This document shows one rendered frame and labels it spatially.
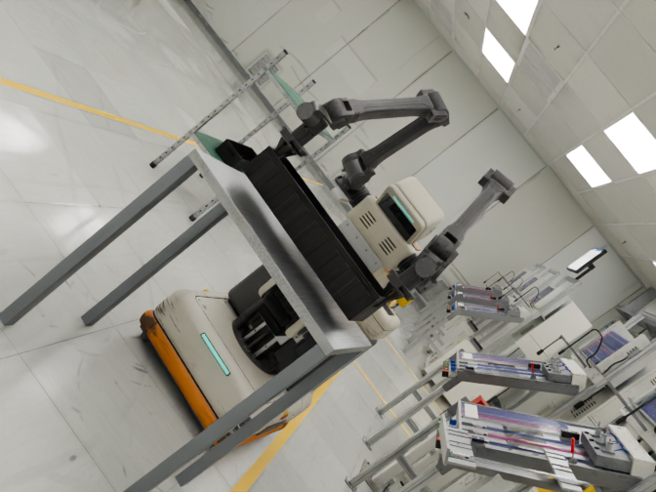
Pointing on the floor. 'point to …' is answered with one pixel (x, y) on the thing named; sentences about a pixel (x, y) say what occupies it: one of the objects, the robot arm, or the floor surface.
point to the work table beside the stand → (294, 288)
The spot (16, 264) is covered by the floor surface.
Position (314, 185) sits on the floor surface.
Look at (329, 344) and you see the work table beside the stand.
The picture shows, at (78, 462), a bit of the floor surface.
